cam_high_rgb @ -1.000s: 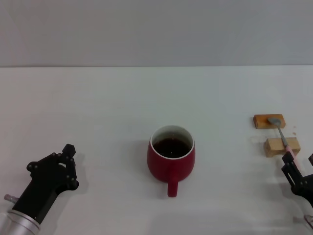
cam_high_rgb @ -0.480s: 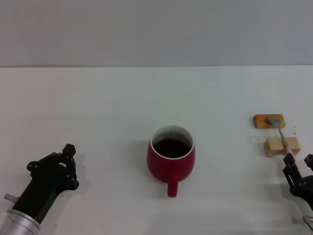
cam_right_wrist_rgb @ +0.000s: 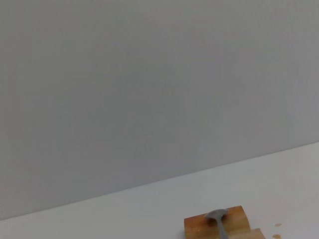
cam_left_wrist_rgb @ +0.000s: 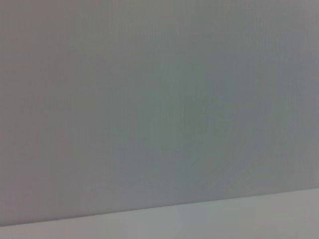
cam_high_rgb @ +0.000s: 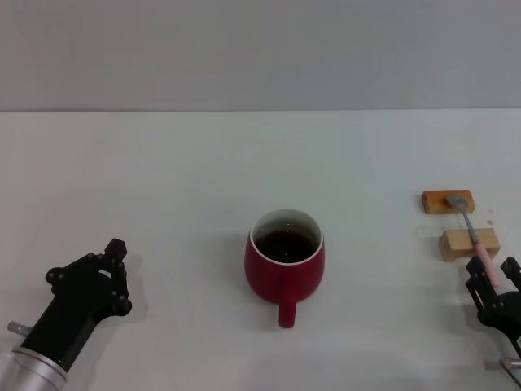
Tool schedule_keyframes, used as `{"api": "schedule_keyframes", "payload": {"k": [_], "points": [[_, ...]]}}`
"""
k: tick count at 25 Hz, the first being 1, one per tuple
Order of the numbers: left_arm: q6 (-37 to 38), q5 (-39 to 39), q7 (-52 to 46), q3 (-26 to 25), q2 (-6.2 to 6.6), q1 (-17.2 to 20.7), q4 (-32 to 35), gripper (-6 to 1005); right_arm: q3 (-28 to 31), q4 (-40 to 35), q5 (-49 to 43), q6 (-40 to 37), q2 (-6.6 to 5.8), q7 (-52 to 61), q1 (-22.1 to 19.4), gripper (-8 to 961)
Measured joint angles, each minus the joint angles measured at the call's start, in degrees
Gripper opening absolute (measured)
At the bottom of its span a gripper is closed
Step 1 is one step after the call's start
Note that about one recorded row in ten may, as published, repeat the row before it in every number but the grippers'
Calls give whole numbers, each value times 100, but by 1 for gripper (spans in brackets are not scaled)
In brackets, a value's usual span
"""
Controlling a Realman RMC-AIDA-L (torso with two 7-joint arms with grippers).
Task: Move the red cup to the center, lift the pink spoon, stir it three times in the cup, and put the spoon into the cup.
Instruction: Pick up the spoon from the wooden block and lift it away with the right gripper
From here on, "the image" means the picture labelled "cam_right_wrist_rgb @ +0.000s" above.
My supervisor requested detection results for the light tan wooden block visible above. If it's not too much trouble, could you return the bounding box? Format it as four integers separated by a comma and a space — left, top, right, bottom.
245, 228, 267, 239

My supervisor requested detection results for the pink handled metal spoon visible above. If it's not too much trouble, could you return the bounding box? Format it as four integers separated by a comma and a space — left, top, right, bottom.
204, 209, 229, 239

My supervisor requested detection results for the orange-brown wooden block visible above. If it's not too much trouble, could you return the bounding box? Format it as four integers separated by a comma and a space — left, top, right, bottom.
183, 205, 251, 239

